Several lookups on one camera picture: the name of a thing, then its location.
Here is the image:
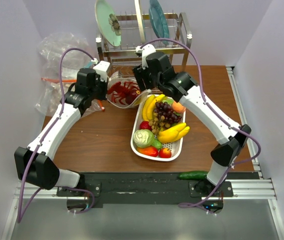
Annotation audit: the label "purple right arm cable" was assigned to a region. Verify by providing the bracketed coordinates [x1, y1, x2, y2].
[140, 38, 262, 209]

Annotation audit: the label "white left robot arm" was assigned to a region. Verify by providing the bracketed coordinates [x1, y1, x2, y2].
[14, 64, 109, 196]

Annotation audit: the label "teal blue plate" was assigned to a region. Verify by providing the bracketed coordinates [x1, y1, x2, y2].
[149, 0, 170, 39]

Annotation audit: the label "small red strawberry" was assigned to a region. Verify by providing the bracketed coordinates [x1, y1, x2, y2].
[139, 121, 152, 131]

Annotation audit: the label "purple grape bunch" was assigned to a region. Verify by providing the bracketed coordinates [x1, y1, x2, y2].
[153, 101, 182, 127]

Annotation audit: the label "clear polka dot zip bag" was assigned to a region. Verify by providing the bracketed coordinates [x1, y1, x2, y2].
[106, 78, 151, 109]

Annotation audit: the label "orange red pepper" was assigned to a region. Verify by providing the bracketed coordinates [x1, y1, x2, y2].
[137, 146, 159, 157]

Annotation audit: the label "orange peach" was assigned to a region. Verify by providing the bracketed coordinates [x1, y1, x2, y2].
[171, 101, 186, 114]

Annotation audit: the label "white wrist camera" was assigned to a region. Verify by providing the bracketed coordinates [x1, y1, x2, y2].
[135, 44, 156, 69]
[90, 58, 111, 83]

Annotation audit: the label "white perforated fruit tray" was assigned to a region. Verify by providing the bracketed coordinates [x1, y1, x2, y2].
[130, 95, 183, 162]

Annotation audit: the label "green cucumber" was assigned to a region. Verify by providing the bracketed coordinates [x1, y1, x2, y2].
[178, 170, 208, 180]

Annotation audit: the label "pile of clear plastic bags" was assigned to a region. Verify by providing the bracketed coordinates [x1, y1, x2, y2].
[35, 32, 97, 117]

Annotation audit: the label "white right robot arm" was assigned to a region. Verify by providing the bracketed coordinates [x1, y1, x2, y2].
[133, 45, 251, 197]

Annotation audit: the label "small red apple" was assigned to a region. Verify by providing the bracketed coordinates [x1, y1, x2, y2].
[159, 148, 172, 159]

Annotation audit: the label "beige rimmed plate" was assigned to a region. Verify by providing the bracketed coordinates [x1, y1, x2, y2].
[134, 0, 146, 44]

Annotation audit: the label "large yellow banana bunch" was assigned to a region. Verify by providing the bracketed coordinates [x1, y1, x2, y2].
[157, 122, 190, 144]

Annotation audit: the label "steel dish rack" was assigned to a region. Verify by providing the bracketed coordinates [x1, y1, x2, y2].
[95, 12, 193, 78]

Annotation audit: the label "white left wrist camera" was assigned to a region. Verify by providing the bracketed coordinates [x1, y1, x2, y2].
[90, 58, 111, 83]

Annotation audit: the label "mint green flower plate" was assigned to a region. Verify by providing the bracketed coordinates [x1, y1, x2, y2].
[95, 0, 122, 47]

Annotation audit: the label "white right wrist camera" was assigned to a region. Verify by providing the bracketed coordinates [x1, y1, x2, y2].
[135, 44, 156, 69]

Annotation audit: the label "red plastic lobster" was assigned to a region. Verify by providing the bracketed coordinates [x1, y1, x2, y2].
[107, 81, 141, 106]

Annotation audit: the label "green white cabbage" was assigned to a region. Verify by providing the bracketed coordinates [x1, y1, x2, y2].
[133, 129, 155, 148]

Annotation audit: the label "small yellow banana bunch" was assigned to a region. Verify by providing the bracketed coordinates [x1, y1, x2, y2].
[142, 94, 166, 121]

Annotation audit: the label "grey patterned bowl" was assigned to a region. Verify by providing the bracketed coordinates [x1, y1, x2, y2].
[111, 71, 122, 79]

